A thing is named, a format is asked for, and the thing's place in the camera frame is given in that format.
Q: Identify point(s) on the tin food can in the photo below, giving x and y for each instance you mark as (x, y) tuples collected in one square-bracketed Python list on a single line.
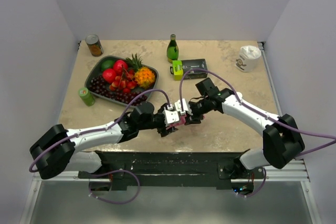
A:
[(94, 45)]

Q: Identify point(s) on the green lidded pill bottle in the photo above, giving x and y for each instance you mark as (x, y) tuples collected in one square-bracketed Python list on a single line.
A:
[(86, 96)]

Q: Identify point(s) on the green glass bottle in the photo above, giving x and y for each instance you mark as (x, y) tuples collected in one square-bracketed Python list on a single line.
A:
[(172, 51)]

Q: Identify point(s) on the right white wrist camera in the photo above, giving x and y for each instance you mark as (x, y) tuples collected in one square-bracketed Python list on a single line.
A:
[(182, 107)]

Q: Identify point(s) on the green lime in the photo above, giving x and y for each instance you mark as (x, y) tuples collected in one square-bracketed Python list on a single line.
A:
[(106, 65)]

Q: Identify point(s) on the pink weekly pill organizer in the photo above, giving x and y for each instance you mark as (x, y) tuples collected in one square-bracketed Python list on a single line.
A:
[(181, 122)]

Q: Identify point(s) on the dark grey fruit tray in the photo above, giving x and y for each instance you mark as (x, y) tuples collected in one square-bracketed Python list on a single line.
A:
[(96, 71)]

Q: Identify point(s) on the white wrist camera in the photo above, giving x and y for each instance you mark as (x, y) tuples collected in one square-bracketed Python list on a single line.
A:
[(171, 117), (182, 107)]

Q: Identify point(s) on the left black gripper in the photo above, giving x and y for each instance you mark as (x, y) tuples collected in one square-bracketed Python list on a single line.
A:
[(163, 130)]

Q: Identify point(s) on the red apple upper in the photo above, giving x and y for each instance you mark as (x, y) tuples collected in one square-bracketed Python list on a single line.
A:
[(120, 66)]

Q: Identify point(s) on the small pineapple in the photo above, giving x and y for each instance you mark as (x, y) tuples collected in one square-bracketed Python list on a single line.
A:
[(134, 62)]

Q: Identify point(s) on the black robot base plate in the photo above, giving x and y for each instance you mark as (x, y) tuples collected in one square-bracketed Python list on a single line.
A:
[(164, 169)]

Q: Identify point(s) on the black and green box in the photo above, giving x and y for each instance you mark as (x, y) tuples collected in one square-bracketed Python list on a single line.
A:
[(196, 67)]

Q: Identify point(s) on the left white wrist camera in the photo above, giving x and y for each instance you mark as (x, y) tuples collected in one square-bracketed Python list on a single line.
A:
[(171, 117)]

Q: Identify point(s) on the red apple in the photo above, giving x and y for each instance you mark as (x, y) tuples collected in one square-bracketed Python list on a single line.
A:
[(120, 66), (109, 75)]

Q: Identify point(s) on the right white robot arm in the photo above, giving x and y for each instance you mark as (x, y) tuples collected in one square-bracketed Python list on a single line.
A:
[(281, 140)]

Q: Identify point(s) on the white toilet paper roll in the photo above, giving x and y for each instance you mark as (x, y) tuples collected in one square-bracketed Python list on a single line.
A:
[(248, 58)]

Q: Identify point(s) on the red apple lower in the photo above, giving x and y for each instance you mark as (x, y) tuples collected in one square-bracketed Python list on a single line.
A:
[(109, 75)]

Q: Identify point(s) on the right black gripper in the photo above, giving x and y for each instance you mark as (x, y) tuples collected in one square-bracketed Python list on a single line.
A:
[(195, 119)]

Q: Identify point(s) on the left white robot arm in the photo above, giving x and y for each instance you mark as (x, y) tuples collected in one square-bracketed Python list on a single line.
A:
[(53, 151)]

